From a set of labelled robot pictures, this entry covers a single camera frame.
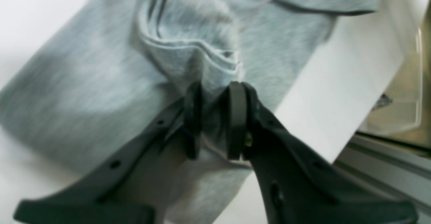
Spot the grey t-shirt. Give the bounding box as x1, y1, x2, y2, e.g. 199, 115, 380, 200
1, 0, 379, 224

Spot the clear plastic storage bin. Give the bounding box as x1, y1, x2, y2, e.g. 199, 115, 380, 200
358, 9, 427, 136

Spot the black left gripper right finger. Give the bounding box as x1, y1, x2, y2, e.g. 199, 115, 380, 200
222, 82, 418, 224

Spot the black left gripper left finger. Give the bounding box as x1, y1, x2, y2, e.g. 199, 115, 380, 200
13, 82, 201, 224

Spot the aluminium extrusion rail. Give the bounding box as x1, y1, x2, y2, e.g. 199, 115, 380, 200
334, 135, 431, 224

